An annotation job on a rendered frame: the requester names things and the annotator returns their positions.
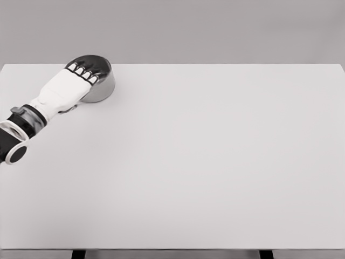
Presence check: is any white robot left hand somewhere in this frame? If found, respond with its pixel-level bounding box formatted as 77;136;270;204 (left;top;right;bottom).
40;60;99;113

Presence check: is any shiny steel pot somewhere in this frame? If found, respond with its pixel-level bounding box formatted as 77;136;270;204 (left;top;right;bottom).
64;54;116;104

